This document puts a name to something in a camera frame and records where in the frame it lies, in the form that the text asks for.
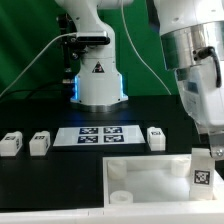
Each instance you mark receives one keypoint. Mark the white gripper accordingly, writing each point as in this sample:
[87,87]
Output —
[204,103]

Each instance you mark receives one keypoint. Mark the white square table top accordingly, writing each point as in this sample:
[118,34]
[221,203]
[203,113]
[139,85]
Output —
[150,179]

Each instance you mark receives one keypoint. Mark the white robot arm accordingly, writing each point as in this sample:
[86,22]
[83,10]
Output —
[192,39]

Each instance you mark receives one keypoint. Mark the white L-shaped obstacle fence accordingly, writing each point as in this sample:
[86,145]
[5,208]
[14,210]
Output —
[188,212]

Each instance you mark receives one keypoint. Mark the white sheet with tags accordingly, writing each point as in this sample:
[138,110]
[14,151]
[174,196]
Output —
[100,135]

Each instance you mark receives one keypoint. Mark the black stand behind robot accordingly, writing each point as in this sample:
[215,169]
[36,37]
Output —
[70,52]

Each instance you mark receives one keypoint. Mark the black camera on base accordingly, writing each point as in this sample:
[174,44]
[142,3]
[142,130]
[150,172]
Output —
[92,38]

